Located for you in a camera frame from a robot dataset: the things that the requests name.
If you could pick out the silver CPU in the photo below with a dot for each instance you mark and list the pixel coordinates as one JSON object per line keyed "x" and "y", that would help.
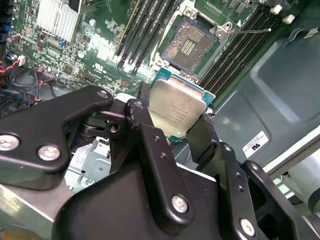
{"x": 175, "y": 107}

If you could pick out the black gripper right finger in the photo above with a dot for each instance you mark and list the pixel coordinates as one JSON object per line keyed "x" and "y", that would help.
{"x": 232, "y": 200}

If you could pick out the metal locking lever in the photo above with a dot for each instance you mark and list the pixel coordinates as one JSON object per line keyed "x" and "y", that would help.
{"x": 250, "y": 31}
{"x": 164, "y": 32}

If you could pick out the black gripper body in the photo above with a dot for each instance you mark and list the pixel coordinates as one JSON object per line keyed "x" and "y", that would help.
{"x": 112, "y": 212}

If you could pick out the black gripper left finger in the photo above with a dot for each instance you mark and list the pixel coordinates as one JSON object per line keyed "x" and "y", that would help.
{"x": 37, "y": 125}

